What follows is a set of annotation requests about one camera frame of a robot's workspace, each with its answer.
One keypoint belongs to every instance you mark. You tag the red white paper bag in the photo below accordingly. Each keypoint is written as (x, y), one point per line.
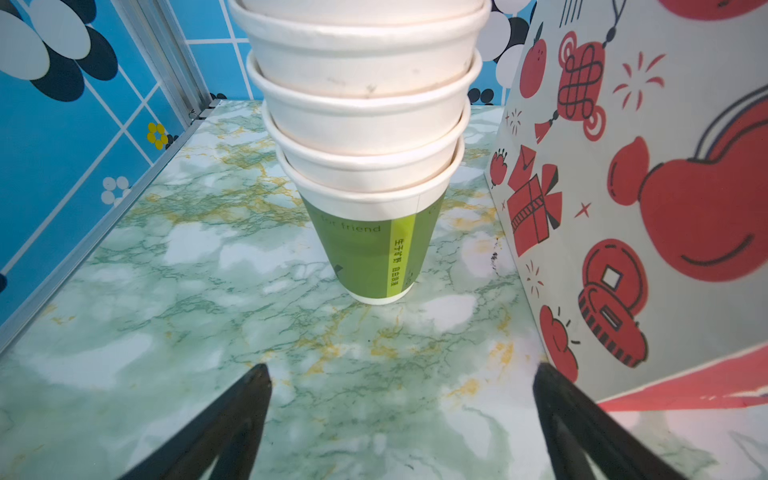
(630, 178)

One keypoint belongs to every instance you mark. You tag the green paper cup stack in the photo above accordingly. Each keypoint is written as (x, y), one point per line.
(367, 104)

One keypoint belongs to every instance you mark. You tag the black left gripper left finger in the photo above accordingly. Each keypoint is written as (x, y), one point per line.
(223, 439)

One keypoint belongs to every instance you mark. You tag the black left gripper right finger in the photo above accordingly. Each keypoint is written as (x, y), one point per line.
(579, 435)

